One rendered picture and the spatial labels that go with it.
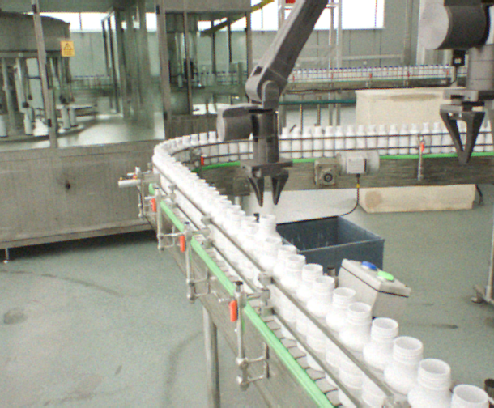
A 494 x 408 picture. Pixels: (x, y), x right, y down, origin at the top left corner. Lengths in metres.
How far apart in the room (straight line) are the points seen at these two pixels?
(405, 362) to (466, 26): 0.44
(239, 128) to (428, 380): 0.62
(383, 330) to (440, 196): 4.97
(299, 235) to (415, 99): 3.60
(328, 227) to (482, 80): 1.38
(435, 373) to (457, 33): 0.43
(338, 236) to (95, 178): 2.81
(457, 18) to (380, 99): 4.65
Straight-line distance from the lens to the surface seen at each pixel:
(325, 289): 0.94
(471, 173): 3.27
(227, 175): 2.93
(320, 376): 1.00
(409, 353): 0.76
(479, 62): 0.79
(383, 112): 5.40
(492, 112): 0.86
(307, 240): 2.06
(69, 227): 4.63
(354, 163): 2.87
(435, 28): 0.75
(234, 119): 1.10
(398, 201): 5.61
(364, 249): 1.82
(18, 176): 4.54
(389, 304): 1.09
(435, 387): 0.73
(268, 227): 1.18
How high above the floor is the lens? 1.54
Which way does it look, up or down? 15 degrees down
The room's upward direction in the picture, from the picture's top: 2 degrees counter-clockwise
